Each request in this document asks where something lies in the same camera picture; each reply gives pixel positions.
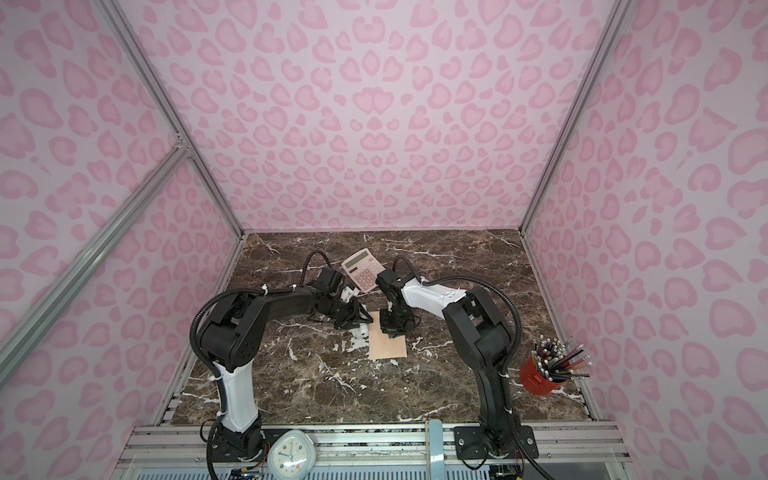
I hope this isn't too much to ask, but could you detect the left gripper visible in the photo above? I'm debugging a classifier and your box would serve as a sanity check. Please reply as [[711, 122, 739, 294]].
[[326, 296, 375, 329]]

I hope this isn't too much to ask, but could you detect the peach envelope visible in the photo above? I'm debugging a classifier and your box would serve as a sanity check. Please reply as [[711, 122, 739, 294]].
[[368, 312, 407, 360]]

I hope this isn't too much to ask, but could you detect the white glue stick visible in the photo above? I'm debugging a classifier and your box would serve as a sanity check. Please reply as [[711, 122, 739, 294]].
[[350, 324, 369, 338]]

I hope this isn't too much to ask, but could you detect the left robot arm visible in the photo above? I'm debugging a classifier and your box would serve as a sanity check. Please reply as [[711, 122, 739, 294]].
[[189, 267, 373, 465]]

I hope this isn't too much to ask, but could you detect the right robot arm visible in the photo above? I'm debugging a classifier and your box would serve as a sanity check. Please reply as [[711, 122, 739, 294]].
[[376, 270, 526, 458]]

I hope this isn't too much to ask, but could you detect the pink calculator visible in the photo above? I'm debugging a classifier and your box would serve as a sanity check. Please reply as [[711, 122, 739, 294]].
[[342, 248, 385, 293]]

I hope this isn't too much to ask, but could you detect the red pencil cup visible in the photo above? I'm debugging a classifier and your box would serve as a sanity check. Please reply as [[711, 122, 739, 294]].
[[519, 335, 592, 396]]

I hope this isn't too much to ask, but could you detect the white desk clock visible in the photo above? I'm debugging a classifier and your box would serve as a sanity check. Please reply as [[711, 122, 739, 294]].
[[267, 429, 317, 480]]

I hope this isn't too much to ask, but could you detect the light blue tape strip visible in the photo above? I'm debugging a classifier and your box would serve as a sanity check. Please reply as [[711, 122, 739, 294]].
[[426, 419, 447, 480]]

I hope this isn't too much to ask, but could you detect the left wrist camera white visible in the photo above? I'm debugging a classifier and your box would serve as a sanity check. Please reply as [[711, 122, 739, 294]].
[[340, 286, 360, 303]]

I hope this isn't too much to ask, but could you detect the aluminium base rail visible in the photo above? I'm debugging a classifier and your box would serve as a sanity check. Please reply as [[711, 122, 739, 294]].
[[112, 421, 638, 479]]

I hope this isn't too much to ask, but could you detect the aluminium frame strut right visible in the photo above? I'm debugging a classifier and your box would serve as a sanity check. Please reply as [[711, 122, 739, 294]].
[[518, 0, 637, 237]]

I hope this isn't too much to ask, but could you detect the aluminium frame strut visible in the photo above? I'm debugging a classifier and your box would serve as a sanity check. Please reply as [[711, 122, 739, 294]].
[[518, 0, 637, 237], [93, 0, 245, 239]]

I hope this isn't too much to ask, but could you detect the aluminium diagonal frame bar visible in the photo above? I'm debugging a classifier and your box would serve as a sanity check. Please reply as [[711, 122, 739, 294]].
[[1, 141, 188, 385]]

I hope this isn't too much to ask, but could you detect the aluminium frame strut left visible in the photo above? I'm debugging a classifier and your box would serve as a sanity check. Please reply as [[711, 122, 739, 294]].
[[93, 0, 245, 239]]

